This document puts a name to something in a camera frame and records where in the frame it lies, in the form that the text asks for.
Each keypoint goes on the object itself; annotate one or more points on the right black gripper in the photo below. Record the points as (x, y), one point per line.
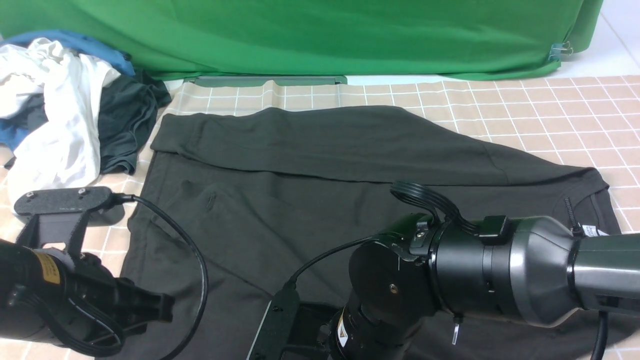
(313, 332)

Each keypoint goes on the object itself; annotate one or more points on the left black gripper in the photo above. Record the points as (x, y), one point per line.
(67, 298)

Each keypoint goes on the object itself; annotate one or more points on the dark gray long-sleeve top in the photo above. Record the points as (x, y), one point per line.
(264, 193)

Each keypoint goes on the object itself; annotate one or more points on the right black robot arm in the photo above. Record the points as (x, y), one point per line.
(530, 271)

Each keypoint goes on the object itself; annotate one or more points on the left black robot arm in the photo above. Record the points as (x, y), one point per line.
(53, 293)

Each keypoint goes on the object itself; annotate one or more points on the white crumpled garment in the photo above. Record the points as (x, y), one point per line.
(64, 152)

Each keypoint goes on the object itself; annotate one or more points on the dark teal crumpled garment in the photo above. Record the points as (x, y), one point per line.
(128, 112)

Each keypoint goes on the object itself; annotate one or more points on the blue crumpled garment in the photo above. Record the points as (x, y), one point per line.
(85, 47)

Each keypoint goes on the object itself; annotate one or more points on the green backdrop cloth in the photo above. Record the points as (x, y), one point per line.
(472, 40)

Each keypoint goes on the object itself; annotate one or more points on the beige checked tablecloth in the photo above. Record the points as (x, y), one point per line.
(584, 122)

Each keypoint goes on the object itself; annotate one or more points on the metal binder clip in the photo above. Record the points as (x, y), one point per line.
(559, 51)

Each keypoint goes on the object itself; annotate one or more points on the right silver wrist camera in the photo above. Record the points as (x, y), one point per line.
(273, 334)

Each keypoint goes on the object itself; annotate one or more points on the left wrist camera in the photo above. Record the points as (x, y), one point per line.
(98, 203)

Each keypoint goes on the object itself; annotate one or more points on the green plastic rail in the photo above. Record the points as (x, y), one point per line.
(243, 81)

